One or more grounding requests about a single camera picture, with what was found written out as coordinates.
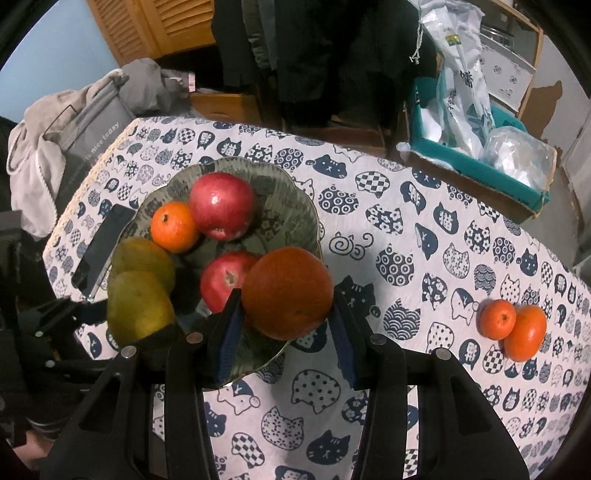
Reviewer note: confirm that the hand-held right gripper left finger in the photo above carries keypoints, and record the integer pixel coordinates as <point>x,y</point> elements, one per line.
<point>231,332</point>

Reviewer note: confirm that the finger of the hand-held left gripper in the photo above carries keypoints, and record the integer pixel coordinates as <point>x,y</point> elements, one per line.
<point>64,314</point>

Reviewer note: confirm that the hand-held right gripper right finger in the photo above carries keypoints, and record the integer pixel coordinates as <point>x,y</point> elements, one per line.
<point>346,346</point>

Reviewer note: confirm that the red apple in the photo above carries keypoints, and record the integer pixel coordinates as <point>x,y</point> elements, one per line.
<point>221,205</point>
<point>221,281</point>

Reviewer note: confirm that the large orange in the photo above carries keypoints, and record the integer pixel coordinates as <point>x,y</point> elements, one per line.
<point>286,290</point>

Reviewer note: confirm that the yellow-green pear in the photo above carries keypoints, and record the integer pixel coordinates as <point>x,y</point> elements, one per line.
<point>143,258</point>
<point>138,309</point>

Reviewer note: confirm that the small orange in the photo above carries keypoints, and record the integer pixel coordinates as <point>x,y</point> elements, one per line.
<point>526,332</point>
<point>173,226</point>
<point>496,318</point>

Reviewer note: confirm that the scalloped glass plate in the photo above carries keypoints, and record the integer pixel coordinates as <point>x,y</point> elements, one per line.
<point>281,203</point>

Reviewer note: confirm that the black smartphone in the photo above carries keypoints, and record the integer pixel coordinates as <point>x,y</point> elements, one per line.
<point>99,249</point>

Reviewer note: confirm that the cat print tablecloth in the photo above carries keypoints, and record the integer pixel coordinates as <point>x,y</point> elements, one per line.
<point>415,230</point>

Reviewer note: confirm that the grey fabric bag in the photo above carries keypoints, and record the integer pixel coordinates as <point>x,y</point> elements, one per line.
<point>92,134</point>

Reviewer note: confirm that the teal box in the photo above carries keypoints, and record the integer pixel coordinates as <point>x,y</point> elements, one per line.
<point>461,161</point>

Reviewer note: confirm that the wooden stool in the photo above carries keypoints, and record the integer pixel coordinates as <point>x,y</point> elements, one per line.
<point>221,106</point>

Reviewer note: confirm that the grey jacket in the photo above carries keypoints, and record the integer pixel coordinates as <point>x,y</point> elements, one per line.
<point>147,83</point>

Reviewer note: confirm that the clear plastic bag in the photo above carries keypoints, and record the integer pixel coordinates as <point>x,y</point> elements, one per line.
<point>521,152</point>

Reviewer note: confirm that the wooden louvred cabinet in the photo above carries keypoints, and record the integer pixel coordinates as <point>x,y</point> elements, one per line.
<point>152,27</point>

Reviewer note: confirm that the white plastic bag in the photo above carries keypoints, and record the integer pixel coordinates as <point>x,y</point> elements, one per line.
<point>461,69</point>

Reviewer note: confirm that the dark hanging clothes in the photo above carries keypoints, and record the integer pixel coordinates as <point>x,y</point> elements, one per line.
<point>323,46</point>

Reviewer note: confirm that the white patterned storage box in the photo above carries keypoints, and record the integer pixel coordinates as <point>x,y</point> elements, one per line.
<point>505,74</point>

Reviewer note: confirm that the wooden shelf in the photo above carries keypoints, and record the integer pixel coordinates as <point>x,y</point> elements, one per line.
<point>533,60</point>

